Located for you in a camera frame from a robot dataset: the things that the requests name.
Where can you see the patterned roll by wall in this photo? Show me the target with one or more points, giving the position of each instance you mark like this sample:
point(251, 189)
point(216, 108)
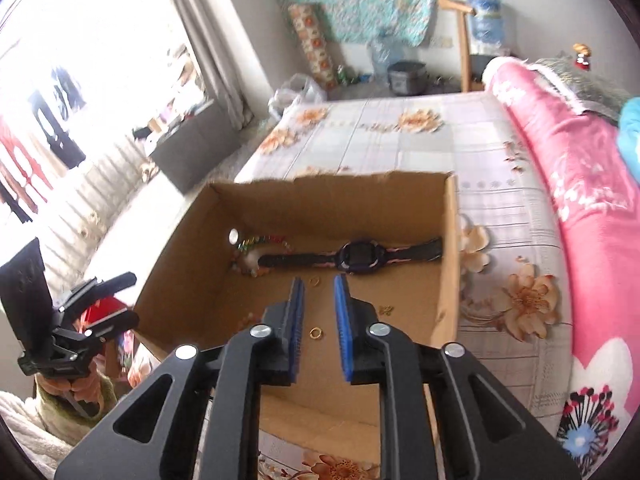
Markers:
point(310, 35)

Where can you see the grey curtain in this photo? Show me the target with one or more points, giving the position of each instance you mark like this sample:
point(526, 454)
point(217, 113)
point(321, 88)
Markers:
point(220, 79)

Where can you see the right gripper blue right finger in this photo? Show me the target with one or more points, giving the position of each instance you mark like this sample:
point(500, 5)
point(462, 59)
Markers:
point(359, 358)

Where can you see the blue folded blanket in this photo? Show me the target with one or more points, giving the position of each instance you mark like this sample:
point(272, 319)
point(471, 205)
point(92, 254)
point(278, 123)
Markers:
point(628, 136)

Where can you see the person's left hand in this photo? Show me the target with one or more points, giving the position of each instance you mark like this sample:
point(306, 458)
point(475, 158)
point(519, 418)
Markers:
point(85, 389)

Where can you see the blue water jug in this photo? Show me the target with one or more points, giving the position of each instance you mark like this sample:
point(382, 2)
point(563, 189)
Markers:
point(486, 24)

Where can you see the mushroom shaped ornament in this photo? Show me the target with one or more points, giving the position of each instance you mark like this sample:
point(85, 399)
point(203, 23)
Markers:
point(582, 56)

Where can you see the pink floral quilt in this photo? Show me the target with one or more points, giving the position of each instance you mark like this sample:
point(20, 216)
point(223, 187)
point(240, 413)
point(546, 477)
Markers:
point(596, 201)

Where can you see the brown cardboard box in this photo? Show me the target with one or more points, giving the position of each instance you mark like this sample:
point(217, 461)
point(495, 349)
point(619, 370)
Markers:
point(193, 296)

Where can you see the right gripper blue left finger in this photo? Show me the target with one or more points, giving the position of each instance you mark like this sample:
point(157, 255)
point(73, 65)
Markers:
point(280, 362)

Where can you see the wooden chair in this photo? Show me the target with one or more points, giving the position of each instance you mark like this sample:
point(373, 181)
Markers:
point(463, 11)

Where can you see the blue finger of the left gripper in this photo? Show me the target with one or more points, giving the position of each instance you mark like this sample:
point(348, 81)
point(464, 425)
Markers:
point(107, 287)
point(112, 325)

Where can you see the pink strap digital watch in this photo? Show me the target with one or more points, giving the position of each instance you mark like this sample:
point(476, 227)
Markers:
point(360, 257)

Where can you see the dark grey cabinet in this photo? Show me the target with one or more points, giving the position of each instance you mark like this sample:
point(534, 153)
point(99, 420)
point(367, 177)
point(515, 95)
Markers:
point(191, 150)

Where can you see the white plastic bag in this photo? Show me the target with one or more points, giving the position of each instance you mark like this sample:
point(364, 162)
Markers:
point(299, 89)

